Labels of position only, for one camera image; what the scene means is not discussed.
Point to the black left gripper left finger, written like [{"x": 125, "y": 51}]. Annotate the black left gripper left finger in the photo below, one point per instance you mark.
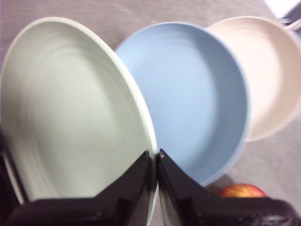
[{"x": 105, "y": 209}]

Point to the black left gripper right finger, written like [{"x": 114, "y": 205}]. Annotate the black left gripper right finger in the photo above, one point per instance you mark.
[{"x": 211, "y": 212}]

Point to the red apple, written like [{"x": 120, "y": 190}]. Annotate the red apple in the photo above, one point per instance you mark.
[{"x": 242, "y": 190}]

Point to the green plate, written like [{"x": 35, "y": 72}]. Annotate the green plate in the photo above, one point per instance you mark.
[{"x": 70, "y": 106}]

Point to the blue plate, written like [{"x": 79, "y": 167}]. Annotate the blue plate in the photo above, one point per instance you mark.
[{"x": 192, "y": 99}]

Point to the beige plate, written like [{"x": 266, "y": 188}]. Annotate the beige plate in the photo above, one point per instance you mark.
[{"x": 268, "y": 70}]

